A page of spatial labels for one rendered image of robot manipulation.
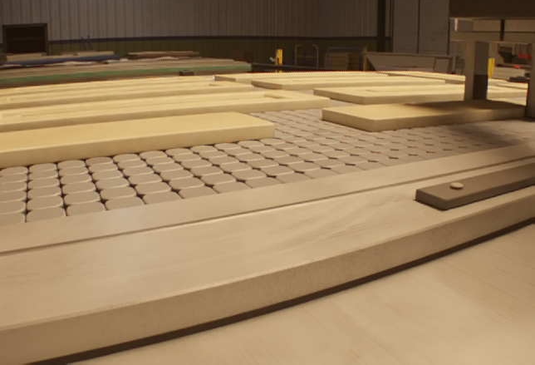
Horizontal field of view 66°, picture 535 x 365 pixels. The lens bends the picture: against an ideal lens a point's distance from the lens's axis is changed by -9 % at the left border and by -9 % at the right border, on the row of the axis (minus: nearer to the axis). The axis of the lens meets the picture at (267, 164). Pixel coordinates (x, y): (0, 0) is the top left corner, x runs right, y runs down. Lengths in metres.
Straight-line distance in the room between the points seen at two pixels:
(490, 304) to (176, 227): 0.20
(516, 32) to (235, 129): 0.60
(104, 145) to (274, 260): 0.31
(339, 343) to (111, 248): 0.14
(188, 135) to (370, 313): 0.34
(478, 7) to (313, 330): 0.81
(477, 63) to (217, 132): 0.64
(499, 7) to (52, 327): 0.87
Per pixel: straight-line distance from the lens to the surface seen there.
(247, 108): 0.79
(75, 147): 0.51
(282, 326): 0.24
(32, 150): 0.51
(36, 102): 1.04
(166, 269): 0.24
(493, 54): 9.21
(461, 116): 0.78
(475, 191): 0.37
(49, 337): 0.22
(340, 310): 0.25
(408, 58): 7.46
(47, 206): 0.37
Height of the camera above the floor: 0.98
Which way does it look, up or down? 15 degrees down
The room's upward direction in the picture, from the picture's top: straight up
